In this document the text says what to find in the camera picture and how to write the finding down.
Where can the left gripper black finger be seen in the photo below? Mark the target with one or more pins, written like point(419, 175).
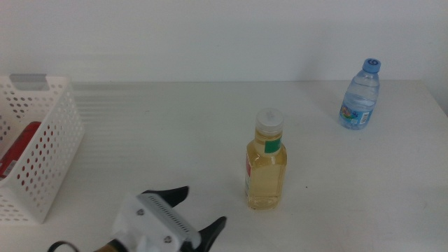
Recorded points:
point(210, 236)
point(173, 196)

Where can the yellow juice bottle white cap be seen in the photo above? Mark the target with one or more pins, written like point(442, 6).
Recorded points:
point(266, 175)

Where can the red soda can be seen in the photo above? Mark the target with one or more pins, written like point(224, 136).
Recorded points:
point(17, 150)

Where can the clear water bottle blue cap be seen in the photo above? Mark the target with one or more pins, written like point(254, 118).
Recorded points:
point(360, 98)

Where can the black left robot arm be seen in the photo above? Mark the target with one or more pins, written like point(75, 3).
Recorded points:
point(106, 248)

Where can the white perforated plastic basket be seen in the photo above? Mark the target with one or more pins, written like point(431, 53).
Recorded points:
point(57, 80)

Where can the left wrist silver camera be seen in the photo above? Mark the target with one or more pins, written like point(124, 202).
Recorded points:
point(168, 217)

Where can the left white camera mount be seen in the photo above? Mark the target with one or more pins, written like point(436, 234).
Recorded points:
point(133, 224)

